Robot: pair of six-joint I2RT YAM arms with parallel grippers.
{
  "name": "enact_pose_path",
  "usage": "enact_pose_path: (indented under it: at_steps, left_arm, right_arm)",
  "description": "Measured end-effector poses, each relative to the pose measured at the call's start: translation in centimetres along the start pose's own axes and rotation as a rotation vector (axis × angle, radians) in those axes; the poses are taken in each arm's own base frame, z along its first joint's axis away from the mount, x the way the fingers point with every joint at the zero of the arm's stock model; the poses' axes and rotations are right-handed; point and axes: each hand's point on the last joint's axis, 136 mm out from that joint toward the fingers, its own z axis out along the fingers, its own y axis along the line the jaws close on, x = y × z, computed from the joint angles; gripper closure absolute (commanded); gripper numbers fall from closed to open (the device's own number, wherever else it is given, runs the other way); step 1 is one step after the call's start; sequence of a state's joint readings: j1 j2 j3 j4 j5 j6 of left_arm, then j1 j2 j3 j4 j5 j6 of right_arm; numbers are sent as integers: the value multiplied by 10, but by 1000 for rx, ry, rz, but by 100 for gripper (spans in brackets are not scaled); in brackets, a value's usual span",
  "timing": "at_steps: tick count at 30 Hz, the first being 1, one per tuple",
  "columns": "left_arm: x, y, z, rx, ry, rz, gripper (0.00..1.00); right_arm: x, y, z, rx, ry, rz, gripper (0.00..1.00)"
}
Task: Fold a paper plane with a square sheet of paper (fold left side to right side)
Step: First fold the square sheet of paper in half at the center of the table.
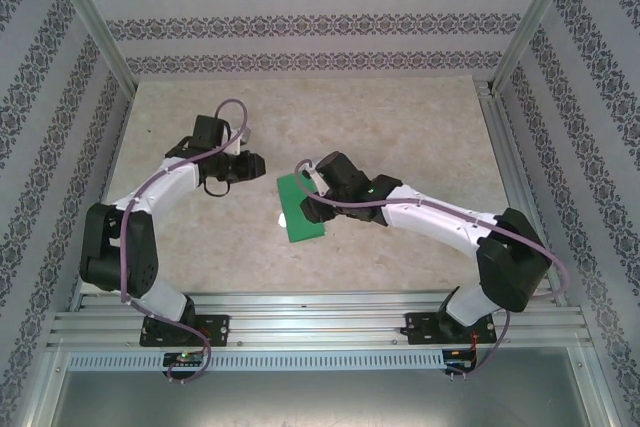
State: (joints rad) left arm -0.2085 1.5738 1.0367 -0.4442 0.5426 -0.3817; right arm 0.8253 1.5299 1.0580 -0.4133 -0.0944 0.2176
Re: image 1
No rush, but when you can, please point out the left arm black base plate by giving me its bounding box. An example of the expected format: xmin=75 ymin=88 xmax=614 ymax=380
xmin=140 ymin=314 xmax=231 ymax=348

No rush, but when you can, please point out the left gripper black cable loop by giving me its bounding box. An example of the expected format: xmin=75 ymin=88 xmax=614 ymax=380
xmin=202 ymin=177 xmax=232 ymax=198

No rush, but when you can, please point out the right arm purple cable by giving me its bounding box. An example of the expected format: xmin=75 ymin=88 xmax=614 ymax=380
xmin=294 ymin=159 xmax=571 ymax=378

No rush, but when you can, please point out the slotted white cable duct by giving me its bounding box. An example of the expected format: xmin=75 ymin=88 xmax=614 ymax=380
xmin=67 ymin=350 xmax=446 ymax=372

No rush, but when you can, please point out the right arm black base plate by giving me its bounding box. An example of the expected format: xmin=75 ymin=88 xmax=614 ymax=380
xmin=405 ymin=310 xmax=497 ymax=346

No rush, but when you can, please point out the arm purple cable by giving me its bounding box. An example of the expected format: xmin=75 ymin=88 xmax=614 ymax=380
xmin=294 ymin=159 xmax=571 ymax=378
xmin=117 ymin=98 xmax=251 ymax=387

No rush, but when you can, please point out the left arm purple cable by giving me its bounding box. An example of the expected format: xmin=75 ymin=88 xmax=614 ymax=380
xmin=117 ymin=98 xmax=251 ymax=387

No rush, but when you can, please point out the green square paper sheet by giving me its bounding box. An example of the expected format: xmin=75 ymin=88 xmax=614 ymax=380
xmin=276 ymin=170 xmax=329 ymax=243

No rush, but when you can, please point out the grey metal panel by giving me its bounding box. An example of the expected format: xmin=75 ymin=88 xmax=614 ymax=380
xmin=49 ymin=369 xmax=601 ymax=427

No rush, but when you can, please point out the aluminium side rail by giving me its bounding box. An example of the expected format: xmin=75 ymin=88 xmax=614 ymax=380
xmin=474 ymin=79 xmax=569 ymax=308

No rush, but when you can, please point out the aluminium mounting rail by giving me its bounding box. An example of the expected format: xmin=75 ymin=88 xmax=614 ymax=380
xmin=47 ymin=290 xmax=594 ymax=349

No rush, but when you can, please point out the aluminium frame post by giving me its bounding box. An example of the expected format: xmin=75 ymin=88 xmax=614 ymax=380
xmin=42 ymin=0 xmax=139 ymax=93
xmin=492 ymin=0 xmax=584 ymax=96

